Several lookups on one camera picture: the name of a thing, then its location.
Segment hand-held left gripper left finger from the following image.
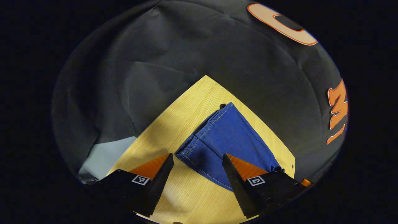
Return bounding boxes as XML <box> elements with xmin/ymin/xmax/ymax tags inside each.
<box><xmin>91</xmin><ymin>153</ymin><xmax>174</xmax><ymax>218</ymax></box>

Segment blue denim jeans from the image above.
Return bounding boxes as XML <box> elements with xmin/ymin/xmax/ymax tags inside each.
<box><xmin>175</xmin><ymin>102</ymin><xmax>285</xmax><ymax>191</ymax></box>

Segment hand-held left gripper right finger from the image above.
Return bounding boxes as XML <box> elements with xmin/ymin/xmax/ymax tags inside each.
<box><xmin>222</xmin><ymin>153</ymin><xmax>307</xmax><ymax>219</ymax></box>

